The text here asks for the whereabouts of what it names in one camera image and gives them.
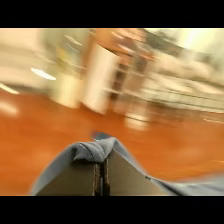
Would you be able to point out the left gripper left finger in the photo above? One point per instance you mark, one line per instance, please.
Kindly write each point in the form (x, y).
(71, 180)

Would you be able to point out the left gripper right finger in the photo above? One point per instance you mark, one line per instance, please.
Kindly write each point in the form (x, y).
(128, 178)

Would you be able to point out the blue shirt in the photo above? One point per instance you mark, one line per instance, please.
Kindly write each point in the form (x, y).
(91, 150)

